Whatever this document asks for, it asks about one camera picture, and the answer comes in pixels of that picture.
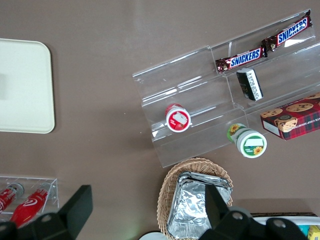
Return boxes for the clear acrylic step display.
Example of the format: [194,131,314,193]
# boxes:
[131,8,320,169]

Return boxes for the white rectangular snack tray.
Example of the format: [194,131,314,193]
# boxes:
[249,212,320,240]

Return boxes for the oval tan wicker basket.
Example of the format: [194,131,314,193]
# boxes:
[156,157,235,240]

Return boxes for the red strawberry yogurt cup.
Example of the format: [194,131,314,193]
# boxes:
[165,103,194,133]

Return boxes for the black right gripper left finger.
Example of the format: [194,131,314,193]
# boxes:
[57,184,94,240]

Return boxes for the red tartan cookie box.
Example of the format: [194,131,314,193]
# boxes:
[259,92,320,141]

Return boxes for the green sunflower yogurt cup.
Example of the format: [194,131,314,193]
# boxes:
[226,122,268,159]

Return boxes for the red cola bottle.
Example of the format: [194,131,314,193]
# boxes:
[9,184,51,229]
[0,183,25,214]

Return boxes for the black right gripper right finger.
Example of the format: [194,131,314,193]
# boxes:
[204,184,229,231]

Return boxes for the clear acrylic bottle rack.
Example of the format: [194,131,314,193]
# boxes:
[0,175,60,221]

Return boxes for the silver foil tray stack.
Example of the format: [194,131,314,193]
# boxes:
[166,171,234,240]

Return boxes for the Snickers chocolate bar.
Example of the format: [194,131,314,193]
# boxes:
[260,9,314,52]
[215,45,270,75]

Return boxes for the small black box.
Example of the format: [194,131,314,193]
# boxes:
[235,67,264,102]

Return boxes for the yellow snack packet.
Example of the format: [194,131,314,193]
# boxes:
[307,225,320,240]

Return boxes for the teal snack packet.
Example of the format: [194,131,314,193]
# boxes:
[297,224,311,235]

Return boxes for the beige plastic tray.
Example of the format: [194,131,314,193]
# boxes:
[0,38,56,134]

